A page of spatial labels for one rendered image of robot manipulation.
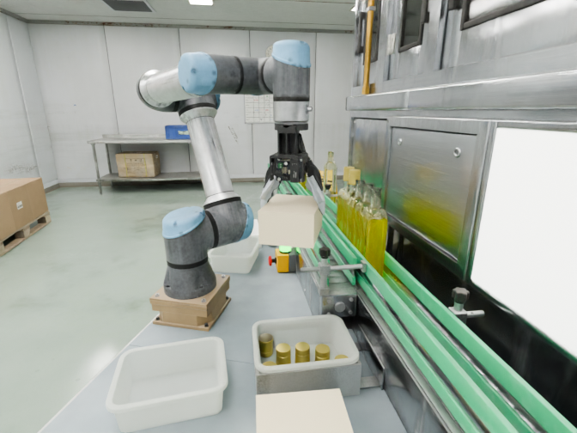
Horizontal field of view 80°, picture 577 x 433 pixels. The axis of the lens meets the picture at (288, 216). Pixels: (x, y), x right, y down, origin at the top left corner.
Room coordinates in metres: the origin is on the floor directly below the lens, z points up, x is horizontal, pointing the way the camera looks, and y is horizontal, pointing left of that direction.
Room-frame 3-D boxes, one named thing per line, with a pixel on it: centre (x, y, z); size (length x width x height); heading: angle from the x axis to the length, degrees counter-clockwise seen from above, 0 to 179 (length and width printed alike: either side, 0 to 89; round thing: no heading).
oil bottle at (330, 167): (1.73, -0.21, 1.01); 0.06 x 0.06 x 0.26; 9
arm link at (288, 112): (0.75, -0.01, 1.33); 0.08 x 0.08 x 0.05
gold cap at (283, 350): (0.67, 0.01, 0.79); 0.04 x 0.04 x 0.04
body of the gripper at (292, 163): (0.74, 0.00, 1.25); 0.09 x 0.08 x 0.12; 168
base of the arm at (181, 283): (0.92, 0.29, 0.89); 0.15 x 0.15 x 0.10
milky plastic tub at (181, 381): (0.59, 0.24, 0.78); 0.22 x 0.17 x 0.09; 104
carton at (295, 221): (0.77, -0.01, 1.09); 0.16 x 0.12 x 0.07; 168
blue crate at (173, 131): (6.11, 1.79, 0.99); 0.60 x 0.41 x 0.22; 101
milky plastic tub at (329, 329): (0.67, -0.03, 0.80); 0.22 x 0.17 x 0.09; 98
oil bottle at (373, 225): (0.88, -0.23, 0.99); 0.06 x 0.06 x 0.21; 9
